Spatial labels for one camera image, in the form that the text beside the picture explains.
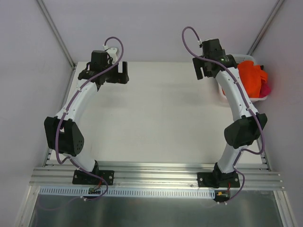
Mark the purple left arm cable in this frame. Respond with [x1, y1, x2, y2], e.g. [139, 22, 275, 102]
[35, 36, 125, 210]

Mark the pink t shirt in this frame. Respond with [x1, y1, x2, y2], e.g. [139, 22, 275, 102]
[259, 83, 271, 98]

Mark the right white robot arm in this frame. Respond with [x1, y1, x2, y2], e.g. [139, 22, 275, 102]
[193, 39, 267, 188]

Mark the white slotted cable duct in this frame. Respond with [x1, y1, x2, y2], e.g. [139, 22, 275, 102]
[39, 186, 215, 199]

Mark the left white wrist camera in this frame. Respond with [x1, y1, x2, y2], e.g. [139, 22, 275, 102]
[103, 45, 119, 64]

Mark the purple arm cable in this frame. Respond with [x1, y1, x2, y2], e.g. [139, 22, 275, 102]
[182, 26, 266, 205]
[35, 36, 125, 210]

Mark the white plastic laundry basket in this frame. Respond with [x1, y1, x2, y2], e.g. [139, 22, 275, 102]
[217, 54, 270, 103]

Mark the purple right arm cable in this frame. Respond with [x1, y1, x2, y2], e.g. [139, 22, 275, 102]
[182, 26, 266, 205]

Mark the orange t shirt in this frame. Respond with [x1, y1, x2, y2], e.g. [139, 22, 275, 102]
[237, 61, 268, 98]

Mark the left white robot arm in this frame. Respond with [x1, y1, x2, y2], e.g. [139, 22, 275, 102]
[44, 46, 129, 185]

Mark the aluminium mounting rail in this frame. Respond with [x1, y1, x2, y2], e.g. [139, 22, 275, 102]
[29, 160, 285, 191]

